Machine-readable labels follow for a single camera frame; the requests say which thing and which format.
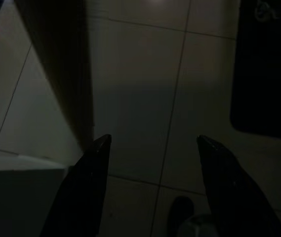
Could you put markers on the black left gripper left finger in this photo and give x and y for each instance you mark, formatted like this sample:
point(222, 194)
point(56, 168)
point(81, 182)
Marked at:
point(81, 197)

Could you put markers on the black floor mat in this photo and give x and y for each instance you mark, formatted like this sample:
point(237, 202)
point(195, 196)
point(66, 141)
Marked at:
point(266, 74)

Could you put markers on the light wooden table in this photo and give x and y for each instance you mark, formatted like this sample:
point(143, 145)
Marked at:
point(61, 61)

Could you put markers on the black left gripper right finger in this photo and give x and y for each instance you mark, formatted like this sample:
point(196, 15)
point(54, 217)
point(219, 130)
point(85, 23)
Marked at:
point(234, 197)

